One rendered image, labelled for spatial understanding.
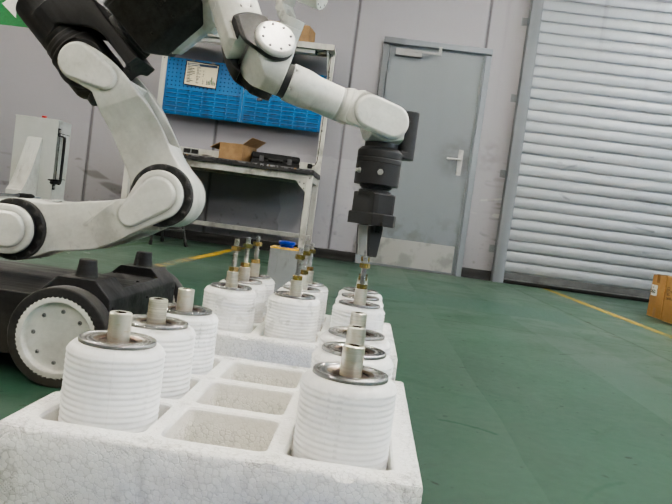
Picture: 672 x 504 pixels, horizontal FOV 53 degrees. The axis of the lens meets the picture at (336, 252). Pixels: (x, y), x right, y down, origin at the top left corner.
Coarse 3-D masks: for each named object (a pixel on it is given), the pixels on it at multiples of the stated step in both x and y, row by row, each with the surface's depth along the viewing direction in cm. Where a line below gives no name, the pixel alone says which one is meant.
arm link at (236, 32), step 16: (208, 0) 128; (224, 0) 124; (240, 0) 124; (256, 0) 127; (224, 16) 123; (240, 16) 121; (256, 16) 122; (224, 32) 123; (240, 32) 120; (256, 32) 120; (272, 32) 121; (288, 32) 122; (224, 48) 125; (240, 48) 124; (256, 48) 120; (272, 48) 119; (288, 48) 121; (240, 64) 130
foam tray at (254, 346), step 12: (264, 324) 129; (324, 324) 139; (384, 324) 150; (228, 336) 115; (240, 336) 115; (252, 336) 116; (264, 336) 117; (216, 348) 115; (228, 348) 115; (240, 348) 115; (252, 348) 115; (264, 348) 115; (276, 348) 115; (288, 348) 115; (300, 348) 115; (312, 348) 115; (264, 360) 115; (276, 360) 115; (288, 360) 115; (300, 360) 115; (396, 360) 114
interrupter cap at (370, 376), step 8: (320, 368) 66; (328, 368) 67; (336, 368) 68; (368, 368) 69; (320, 376) 64; (328, 376) 63; (336, 376) 64; (368, 376) 66; (376, 376) 66; (384, 376) 66; (352, 384) 62; (360, 384) 63; (368, 384) 63; (376, 384) 63
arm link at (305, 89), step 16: (256, 64) 122; (272, 64) 121; (288, 64) 122; (240, 80) 129; (256, 80) 124; (272, 80) 123; (288, 80) 123; (304, 80) 123; (320, 80) 125; (288, 96) 124; (304, 96) 124; (320, 96) 125; (336, 96) 125; (320, 112) 127; (336, 112) 126
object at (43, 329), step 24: (48, 288) 130; (72, 288) 131; (24, 312) 130; (48, 312) 131; (72, 312) 131; (96, 312) 130; (24, 336) 132; (48, 336) 131; (72, 336) 131; (24, 360) 131; (48, 360) 132; (48, 384) 131
